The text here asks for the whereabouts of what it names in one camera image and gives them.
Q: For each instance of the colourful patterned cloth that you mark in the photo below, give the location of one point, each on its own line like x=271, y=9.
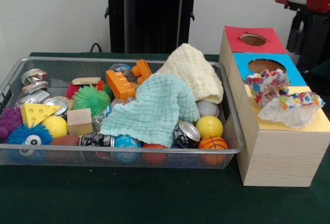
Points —
x=268, y=85

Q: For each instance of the cream white waffle cloth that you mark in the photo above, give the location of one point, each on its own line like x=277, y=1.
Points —
x=190, y=69

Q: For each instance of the mint green waffle cloth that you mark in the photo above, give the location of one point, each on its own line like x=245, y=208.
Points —
x=149, y=110

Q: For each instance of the wooden box with three holes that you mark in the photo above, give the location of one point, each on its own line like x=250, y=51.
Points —
x=278, y=162

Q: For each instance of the shallow clear mesh bin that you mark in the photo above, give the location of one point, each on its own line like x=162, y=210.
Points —
x=77, y=157

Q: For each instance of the dark green table cloth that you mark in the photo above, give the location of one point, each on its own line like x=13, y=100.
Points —
x=129, y=198
x=323, y=69

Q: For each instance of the white baseball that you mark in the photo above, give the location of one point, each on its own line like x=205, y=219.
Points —
x=208, y=109

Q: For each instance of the yellow ball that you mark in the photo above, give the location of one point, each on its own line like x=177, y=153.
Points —
x=209, y=126

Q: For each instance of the small orange basketball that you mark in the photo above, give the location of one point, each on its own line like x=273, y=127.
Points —
x=213, y=142

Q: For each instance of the blue globe ball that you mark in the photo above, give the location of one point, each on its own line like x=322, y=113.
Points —
x=126, y=141

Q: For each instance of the green spiky ball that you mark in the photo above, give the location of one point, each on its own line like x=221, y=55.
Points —
x=90, y=100

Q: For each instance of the plain wooden block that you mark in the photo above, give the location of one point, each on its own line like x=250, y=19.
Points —
x=80, y=122

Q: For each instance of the yellow cheese wedge toy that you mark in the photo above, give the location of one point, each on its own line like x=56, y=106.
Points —
x=36, y=112

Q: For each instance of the blue spiky ball with eye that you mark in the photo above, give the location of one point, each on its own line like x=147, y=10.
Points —
x=19, y=135

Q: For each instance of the purple spiky toy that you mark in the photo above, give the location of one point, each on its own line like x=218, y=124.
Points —
x=9, y=119

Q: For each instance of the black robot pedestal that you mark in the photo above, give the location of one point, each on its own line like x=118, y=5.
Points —
x=144, y=15

